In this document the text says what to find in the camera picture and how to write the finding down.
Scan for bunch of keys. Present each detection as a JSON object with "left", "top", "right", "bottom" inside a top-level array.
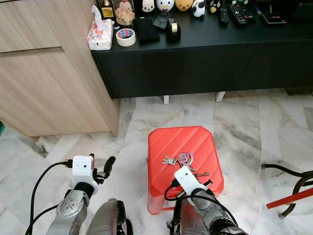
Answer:
[{"left": 162, "top": 151, "right": 210, "bottom": 178}]

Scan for silver left robot leg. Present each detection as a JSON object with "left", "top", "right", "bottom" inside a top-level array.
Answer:
[{"left": 94, "top": 198, "right": 134, "bottom": 235}]

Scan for red plastic stool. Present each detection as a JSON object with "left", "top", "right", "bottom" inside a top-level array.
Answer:
[{"left": 146, "top": 125, "right": 225, "bottom": 215}]

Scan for light wooden cabinet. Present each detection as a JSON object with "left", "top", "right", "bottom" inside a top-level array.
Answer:
[{"left": 0, "top": 0, "right": 121, "bottom": 138}]

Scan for white tape roll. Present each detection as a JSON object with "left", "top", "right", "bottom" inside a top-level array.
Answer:
[{"left": 115, "top": 27, "right": 137, "bottom": 47}]

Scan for pink white tissue pack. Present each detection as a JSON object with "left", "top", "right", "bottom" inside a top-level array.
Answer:
[{"left": 87, "top": 5, "right": 114, "bottom": 51}]

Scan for black folded cloth pouch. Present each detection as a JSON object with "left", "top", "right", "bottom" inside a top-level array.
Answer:
[{"left": 133, "top": 17, "right": 161, "bottom": 45}]

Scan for black TV console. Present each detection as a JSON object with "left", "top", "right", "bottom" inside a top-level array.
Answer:
[{"left": 91, "top": 0, "right": 313, "bottom": 100}]

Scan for black tape dispenser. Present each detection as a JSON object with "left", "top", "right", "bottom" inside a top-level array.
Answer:
[{"left": 165, "top": 18, "right": 182, "bottom": 42}]

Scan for clear jar with red lid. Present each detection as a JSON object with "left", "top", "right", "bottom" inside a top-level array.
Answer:
[{"left": 113, "top": 0, "right": 135, "bottom": 26}]

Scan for gold black bottle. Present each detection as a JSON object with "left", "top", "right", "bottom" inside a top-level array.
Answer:
[{"left": 99, "top": 0, "right": 115, "bottom": 21}]

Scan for black and white figurine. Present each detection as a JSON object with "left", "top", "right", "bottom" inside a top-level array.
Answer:
[{"left": 140, "top": 0, "right": 156, "bottom": 13}]

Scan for white round figurine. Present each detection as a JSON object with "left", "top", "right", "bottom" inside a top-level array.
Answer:
[{"left": 156, "top": 0, "right": 175, "bottom": 13}]

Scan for black metal table legs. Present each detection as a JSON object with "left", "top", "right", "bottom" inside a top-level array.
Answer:
[{"left": 261, "top": 164, "right": 313, "bottom": 219}]

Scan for yellow round figurine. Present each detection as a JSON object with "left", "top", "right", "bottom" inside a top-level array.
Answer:
[{"left": 174, "top": 0, "right": 194, "bottom": 12}]

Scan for small white black figurine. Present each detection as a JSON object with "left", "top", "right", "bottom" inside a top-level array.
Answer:
[{"left": 191, "top": 0, "right": 206, "bottom": 18}]

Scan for slim black remote control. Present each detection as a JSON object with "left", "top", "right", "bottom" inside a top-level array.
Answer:
[{"left": 218, "top": 4, "right": 230, "bottom": 25}]

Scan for wide black remote control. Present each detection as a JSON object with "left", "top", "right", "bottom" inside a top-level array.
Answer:
[{"left": 228, "top": 2, "right": 255, "bottom": 26}]

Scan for flat black box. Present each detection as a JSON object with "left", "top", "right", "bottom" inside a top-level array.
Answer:
[{"left": 259, "top": 10, "right": 288, "bottom": 26}]

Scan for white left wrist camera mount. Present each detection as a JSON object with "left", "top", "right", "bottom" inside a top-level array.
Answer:
[{"left": 71, "top": 155, "right": 96, "bottom": 187}]

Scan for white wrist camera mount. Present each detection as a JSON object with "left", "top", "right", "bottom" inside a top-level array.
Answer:
[
  {"left": 71, "top": 155, "right": 96, "bottom": 187},
  {"left": 173, "top": 166, "right": 209, "bottom": 197}
]

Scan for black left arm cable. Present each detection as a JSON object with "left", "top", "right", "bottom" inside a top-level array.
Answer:
[{"left": 25, "top": 160, "right": 74, "bottom": 235}]

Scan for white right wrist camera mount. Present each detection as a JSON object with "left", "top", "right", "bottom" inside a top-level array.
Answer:
[{"left": 173, "top": 166, "right": 209, "bottom": 197}]

